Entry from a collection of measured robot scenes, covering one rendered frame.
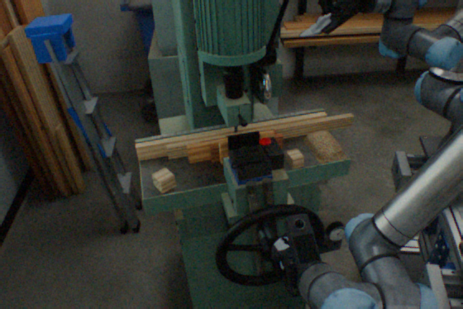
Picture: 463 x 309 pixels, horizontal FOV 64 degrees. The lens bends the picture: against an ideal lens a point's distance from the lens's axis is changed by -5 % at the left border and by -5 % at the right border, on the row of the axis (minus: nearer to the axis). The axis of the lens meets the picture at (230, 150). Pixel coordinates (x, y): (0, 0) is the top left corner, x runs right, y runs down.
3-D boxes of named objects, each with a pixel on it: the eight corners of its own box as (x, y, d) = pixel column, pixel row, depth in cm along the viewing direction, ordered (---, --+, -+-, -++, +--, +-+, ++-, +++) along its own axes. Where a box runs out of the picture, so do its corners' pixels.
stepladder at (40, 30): (114, 237, 213) (17, 31, 143) (120, 206, 233) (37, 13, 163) (141, 231, 213) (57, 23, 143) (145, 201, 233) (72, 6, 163)
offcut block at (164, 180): (162, 193, 103) (160, 183, 101) (154, 185, 106) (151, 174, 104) (176, 186, 106) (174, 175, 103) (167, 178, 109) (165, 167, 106)
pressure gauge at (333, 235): (326, 247, 122) (330, 230, 118) (322, 238, 125) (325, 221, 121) (345, 242, 123) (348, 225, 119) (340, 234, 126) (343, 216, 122)
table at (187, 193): (148, 241, 98) (143, 225, 94) (140, 169, 122) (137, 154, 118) (365, 195, 108) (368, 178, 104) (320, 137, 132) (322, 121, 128)
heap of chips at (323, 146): (319, 164, 111) (320, 153, 108) (301, 137, 122) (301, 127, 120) (347, 158, 112) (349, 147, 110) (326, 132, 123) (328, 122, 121)
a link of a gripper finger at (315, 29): (304, 23, 83) (328, 0, 86) (297, 38, 89) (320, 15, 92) (316, 32, 83) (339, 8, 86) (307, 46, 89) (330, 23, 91)
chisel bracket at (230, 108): (227, 132, 110) (226, 106, 105) (217, 109, 121) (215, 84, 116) (253, 128, 111) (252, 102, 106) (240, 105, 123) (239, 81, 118)
